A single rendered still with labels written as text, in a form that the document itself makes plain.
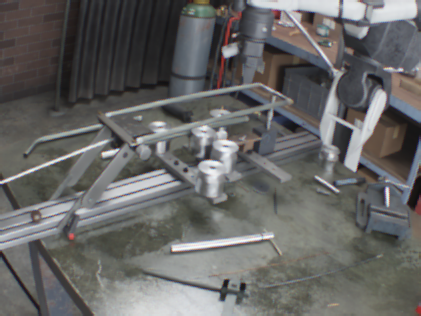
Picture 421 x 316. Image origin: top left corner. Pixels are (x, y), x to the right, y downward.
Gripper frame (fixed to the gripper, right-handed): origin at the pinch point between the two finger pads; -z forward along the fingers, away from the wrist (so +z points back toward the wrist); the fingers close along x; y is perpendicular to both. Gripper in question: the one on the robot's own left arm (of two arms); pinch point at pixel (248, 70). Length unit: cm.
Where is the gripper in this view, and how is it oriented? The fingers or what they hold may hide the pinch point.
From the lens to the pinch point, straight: 135.8
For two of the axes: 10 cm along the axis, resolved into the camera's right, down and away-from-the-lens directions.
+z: 1.5, -8.7, -4.8
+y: -9.9, -1.4, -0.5
